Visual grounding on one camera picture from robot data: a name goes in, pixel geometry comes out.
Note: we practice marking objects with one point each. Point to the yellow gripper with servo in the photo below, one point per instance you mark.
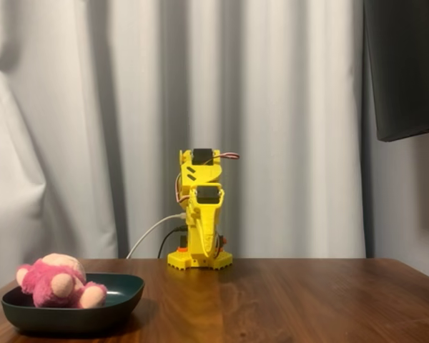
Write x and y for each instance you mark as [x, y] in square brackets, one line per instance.
[206, 211]

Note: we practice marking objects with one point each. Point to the pink plush strawberry bear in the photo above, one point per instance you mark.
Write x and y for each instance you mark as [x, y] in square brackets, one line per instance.
[57, 286]

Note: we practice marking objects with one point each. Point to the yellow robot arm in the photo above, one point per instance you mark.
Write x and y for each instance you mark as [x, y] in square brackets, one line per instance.
[200, 173]

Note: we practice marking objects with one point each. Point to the dark green plastic bin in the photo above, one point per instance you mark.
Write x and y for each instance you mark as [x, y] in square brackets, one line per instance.
[75, 319]

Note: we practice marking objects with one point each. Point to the small orange clamp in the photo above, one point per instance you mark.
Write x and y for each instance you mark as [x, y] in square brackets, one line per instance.
[223, 243]
[182, 250]

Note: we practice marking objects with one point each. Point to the white curtain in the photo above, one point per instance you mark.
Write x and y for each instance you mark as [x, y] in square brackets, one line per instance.
[93, 107]

